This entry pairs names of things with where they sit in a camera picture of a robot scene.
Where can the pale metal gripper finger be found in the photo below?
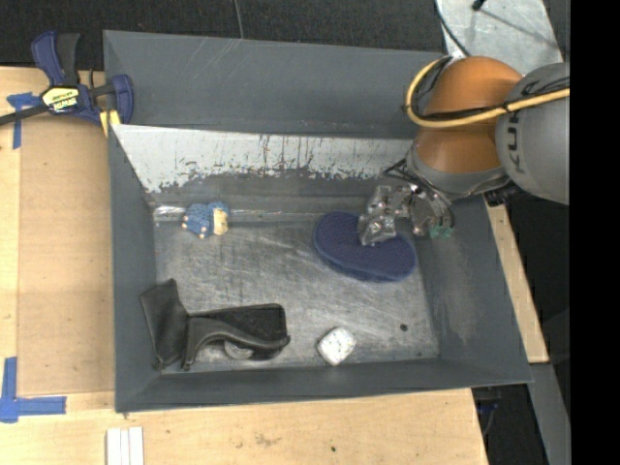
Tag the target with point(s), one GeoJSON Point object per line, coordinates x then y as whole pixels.
{"type": "Point", "coordinates": [375, 230]}
{"type": "Point", "coordinates": [385, 201]}

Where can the dark blue oval pad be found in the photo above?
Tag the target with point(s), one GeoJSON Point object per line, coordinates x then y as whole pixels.
{"type": "Point", "coordinates": [358, 259]}

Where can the grey metal bin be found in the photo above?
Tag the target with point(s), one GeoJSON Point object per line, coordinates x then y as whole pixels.
{"type": "Point", "coordinates": [290, 303]}

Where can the white speckled square block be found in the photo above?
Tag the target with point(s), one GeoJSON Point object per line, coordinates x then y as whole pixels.
{"type": "Point", "coordinates": [336, 346]}

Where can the blue and cream toy figure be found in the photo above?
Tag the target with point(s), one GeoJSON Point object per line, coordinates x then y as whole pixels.
{"type": "Point", "coordinates": [203, 218]}

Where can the black fabric pouch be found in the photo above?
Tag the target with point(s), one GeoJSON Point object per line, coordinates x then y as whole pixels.
{"type": "Point", "coordinates": [218, 327]}

